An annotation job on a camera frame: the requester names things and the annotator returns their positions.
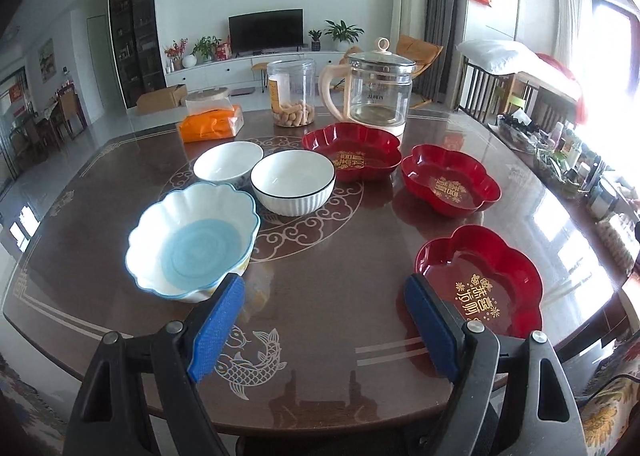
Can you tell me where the red flower plate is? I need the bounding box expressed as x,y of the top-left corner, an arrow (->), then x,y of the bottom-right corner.
414,224 -> 544,338
302,122 -> 402,183
400,144 -> 502,217

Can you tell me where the blue white scalloped bowl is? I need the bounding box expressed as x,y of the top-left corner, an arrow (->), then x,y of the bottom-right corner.
125,182 -> 260,303

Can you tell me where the white ribbed bowl black rim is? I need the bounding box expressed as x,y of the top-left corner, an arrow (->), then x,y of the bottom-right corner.
250,150 -> 336,217

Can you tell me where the small white bowl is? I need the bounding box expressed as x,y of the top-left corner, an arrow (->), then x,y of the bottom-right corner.
193,142 -> 264,189

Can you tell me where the cluttered tray of bottles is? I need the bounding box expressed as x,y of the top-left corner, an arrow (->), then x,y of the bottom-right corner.
489,115 -> 618,221

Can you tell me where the orange tissue pack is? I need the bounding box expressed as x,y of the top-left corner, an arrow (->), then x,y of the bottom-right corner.
178,104 -> 244,144

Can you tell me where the cardboard box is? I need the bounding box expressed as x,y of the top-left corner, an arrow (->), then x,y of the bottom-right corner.
136,84 -> 188,115

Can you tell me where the glass kettle cream base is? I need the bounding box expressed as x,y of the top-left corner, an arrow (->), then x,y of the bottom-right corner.
319,38 -> 416,139

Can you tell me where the white tv cabinet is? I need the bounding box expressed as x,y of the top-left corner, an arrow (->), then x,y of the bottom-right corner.
165,50 -> 344,92

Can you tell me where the wooden crib with pillow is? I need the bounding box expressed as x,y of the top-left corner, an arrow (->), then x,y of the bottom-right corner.
457,38 -> 587,124

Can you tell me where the clear jar with snacks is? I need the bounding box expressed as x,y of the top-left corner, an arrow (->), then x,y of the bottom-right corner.
267,59 -> 316,129

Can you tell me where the orange lounge chair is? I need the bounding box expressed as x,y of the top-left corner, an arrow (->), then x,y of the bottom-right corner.
396,33 -> 444,86

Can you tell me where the red flower vase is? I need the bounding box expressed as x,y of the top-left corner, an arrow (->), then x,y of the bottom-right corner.
165,38 -> 188,71

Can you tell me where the black television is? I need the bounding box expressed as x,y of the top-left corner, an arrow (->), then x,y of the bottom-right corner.
228,9 -> 304,55

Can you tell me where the dark display cabinet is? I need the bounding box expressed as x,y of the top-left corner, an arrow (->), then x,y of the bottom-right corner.
108,0 -> 166,109

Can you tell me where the green potted plant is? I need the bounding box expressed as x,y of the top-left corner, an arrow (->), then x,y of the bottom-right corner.
324,19 -> 364,52

